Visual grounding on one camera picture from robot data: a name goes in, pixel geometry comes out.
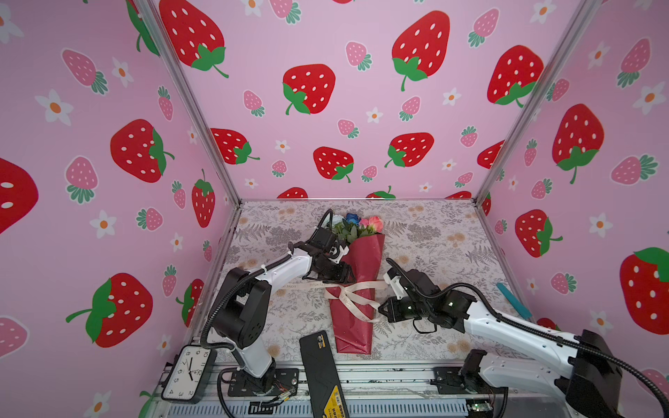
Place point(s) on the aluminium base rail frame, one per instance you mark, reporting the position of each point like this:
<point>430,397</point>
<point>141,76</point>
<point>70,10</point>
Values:
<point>371,389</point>

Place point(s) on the aluminium corner post right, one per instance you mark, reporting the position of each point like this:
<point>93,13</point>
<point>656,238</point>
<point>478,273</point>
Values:
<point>576,28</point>

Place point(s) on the black flat device yellow label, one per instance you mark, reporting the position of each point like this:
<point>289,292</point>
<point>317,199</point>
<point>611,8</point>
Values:
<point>324,386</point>

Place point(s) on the beige ribbon pile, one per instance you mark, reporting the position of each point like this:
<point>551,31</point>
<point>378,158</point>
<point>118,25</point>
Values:
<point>348,296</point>

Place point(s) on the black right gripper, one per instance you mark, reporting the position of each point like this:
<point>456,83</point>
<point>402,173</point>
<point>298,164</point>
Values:
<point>389,312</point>

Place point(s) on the dark red wrapping paper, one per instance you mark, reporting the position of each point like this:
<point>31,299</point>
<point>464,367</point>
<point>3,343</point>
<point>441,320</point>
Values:
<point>352,336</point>

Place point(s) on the large pink fake rose stem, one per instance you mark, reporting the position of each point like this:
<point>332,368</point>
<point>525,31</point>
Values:
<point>375,224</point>

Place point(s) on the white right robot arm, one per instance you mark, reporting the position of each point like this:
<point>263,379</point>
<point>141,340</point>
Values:
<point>579,370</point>

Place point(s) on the blue fake rose stem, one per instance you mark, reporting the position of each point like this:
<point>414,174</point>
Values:
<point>353,219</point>

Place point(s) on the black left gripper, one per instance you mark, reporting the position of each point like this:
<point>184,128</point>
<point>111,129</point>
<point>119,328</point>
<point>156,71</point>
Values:
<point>342,274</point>

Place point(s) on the teal flat stick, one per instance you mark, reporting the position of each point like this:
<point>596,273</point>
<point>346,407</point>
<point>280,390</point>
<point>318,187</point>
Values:
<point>522,310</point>

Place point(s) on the white fake flower stem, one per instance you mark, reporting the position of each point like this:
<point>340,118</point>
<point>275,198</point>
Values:
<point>345,233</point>

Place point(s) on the black framed analog clock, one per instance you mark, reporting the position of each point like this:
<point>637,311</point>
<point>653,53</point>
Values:
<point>189,375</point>

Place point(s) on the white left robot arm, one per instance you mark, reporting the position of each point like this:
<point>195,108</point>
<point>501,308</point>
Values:
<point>239,313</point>

